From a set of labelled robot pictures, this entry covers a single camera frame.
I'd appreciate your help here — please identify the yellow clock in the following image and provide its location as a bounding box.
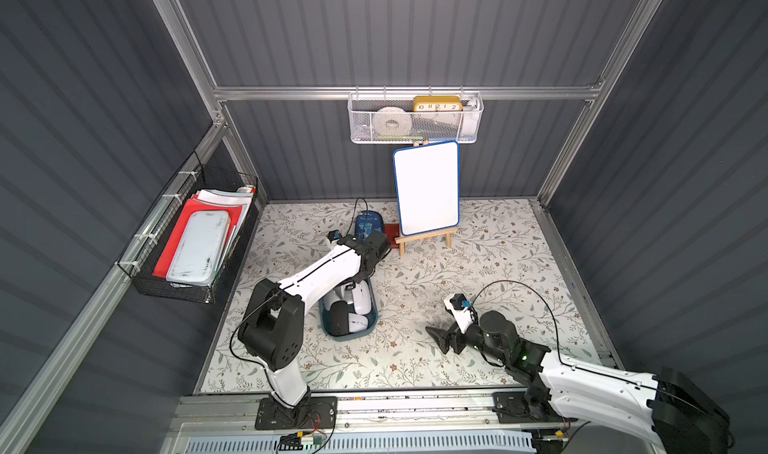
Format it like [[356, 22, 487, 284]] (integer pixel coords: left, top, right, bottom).
[[413, 96, 463, 112]]

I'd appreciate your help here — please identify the white tape roll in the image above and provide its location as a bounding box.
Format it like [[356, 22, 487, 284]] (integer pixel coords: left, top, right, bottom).
[[372, 106, 412, 137]]

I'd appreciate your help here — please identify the teal storage box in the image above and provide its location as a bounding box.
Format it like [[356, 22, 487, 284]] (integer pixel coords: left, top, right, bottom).
[[319, 280, 379, 342]]

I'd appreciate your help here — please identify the blue framed whiteboard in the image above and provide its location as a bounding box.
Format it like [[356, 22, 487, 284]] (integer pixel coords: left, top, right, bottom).
[[392, 140, 460, 236]]

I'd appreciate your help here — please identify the black wire wall basket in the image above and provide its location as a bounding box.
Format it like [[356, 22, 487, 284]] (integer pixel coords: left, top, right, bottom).
[[117, 154, 259, 304]]

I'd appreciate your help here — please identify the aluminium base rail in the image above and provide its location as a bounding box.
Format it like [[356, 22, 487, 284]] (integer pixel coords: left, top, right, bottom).
[[173, 387, 655, 454]]

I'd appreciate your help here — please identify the red flat box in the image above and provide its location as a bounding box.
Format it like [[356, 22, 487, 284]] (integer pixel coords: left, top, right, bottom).
[[384, 223, 400, 249]]

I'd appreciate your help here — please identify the white plastic tray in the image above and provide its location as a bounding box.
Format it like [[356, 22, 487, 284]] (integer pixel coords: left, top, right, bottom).
[[165, 210, 230, 286]]

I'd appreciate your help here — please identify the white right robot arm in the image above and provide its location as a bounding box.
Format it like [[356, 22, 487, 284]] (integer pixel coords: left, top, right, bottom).
[[426, 309, 734, 453]]

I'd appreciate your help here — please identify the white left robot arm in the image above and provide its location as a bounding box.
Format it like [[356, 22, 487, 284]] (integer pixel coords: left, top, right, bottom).
[[229, 231, 391, 409]]

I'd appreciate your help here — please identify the blue dinosaur pencil case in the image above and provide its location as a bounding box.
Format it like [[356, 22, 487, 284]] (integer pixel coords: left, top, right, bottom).
[[353, 209, 384, 240]]

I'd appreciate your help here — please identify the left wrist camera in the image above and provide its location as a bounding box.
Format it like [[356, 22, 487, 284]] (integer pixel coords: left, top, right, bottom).
[[327, 230, 342, 243]]

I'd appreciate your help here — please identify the black computer mouse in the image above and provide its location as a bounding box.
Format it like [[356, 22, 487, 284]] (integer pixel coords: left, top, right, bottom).
[[328, 300, 350, 337]]

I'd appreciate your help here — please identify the white grey computer mouse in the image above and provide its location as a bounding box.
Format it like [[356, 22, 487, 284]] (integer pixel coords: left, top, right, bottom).
[[322, 289, 344, 311]]

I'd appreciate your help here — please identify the white wire wall basket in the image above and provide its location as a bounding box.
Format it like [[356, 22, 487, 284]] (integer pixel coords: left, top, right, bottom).
[[347, 90, 485, 144]]

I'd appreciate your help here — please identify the wooden easel stand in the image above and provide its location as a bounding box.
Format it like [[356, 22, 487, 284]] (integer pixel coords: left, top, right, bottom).
[[395, 226, 458, 256]]

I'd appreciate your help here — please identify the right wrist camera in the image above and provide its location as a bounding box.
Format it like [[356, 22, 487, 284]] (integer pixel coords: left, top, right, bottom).
[[444, 293, 478, 334]]

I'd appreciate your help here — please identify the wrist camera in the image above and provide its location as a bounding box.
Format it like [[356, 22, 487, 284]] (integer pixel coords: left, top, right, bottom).
[[444, 293, 478, 334], [327, 230, 342, 243]]

